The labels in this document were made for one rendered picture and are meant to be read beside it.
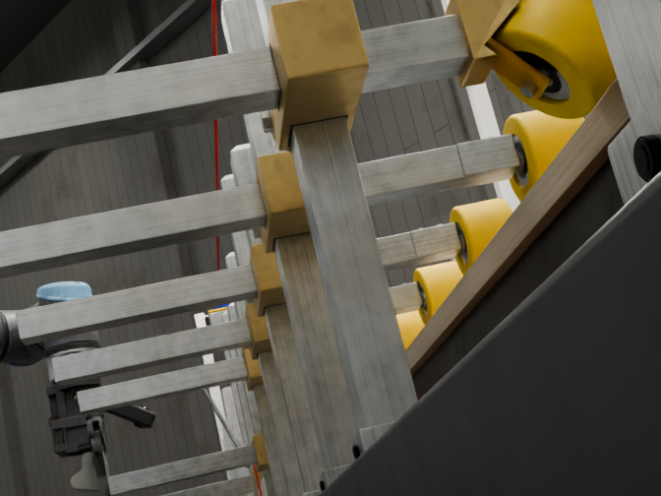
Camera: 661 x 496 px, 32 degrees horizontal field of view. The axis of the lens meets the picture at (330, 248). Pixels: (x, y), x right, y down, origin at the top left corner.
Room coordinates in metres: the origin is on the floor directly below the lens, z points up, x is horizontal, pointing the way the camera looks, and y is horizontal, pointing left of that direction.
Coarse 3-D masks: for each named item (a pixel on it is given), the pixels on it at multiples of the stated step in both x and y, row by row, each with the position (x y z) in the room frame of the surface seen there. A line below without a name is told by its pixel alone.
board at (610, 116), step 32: (608, 96) 0.71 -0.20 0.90; (608, 128) 0.72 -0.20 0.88; (576, 160) 0.79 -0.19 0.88; (544, 192) 0.87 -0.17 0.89; (576, 192) 0.84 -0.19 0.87; (512, 224) 0.96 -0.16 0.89; (544, 224) 0.91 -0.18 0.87; (480, 256) 1.09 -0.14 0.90; (512, 256) 1.00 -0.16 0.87; (480, 288) 1.12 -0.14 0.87; (448, 320) 1.28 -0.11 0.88; (416, 352) 1.49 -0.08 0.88
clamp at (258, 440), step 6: (258, 438) 1.85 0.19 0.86; (252, 444) 1.92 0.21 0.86; (258, 444) 1.85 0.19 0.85; (264, 444) 1.85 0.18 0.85; (258, 450) 1.85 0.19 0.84; (264, 450) 1.85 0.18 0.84; (258, 456) 1.85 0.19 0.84; (264, 456) 1.85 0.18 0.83; (258, 462) 1.86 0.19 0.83; (264, 462) 1.85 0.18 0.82; (258, 468) 1.91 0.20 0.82; (264, 468) 1.92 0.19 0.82
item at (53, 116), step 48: (384, 48) 0.66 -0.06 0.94; (432, 48) 0.66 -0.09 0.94; (0, 96) 0.62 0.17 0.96; (48, 96) 0.63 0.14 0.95; (96, 96) 0.63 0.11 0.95; (144, 96) 0.64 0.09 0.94; (192, 96) 0.64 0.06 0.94; (240, 96) 0.64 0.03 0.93; (0, 144) 0.63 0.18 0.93; (48, 144) 0.65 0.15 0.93
